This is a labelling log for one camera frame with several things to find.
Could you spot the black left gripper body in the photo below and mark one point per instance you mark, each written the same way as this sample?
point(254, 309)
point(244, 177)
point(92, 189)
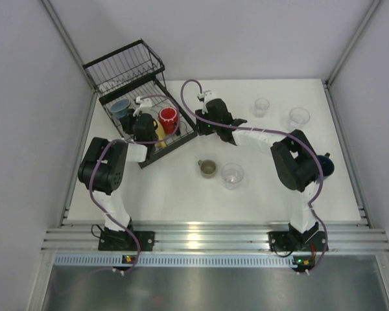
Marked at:
point(128, 120)

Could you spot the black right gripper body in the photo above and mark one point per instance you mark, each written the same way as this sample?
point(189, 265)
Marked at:
point(201, 118)

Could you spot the yellow mug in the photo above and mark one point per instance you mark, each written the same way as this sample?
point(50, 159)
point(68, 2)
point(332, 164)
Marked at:
point(161, 135)

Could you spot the blue ceramic jug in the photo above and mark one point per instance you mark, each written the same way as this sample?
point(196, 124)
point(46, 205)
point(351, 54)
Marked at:
point(119, 109)

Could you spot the red mug black handle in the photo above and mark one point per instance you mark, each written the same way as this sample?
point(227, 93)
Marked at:
point(168, 118)

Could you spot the black wire dish rack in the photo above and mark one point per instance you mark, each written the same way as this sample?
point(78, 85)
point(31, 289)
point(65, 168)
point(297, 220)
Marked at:
point(135, 70)

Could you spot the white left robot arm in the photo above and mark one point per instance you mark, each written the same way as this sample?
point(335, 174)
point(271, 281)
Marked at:
point(102, 170)

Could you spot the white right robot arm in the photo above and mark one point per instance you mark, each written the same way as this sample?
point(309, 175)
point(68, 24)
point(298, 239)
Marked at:
point(297, 166)

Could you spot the clear glass at back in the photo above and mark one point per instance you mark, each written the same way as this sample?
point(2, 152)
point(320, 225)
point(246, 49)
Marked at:
point(260, 107)

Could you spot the clear glass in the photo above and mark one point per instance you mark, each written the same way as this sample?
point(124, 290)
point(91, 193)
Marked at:
point(297, 118)
point(260, 107)
point(232, 175)

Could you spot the clear glass near centre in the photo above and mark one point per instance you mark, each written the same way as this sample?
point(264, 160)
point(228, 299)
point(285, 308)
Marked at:
point(232, 175)

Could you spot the olive green small cup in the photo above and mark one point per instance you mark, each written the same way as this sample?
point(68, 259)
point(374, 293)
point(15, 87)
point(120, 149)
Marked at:
point(208, 168)

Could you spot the clear glass far right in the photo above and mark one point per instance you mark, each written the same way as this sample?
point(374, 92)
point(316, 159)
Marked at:
point(297, 118)

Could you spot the dark blue mug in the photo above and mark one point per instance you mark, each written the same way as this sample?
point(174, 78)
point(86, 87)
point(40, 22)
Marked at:
point(328, 167)

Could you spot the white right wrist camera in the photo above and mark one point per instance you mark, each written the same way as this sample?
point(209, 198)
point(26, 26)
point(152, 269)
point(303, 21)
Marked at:
point(206, 96)

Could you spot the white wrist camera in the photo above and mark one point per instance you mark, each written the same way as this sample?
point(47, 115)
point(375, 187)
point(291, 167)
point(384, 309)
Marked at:
point(206, 96)
point(144, 105)

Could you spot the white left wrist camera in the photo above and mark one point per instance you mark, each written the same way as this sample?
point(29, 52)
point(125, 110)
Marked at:
point(144, 105)

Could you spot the aluminium mounting rail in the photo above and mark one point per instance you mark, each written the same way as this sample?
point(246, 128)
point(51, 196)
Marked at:
point(217, 237)

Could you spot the slotted cable duct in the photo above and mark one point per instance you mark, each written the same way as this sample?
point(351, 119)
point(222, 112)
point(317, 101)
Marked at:
point(172, 261)

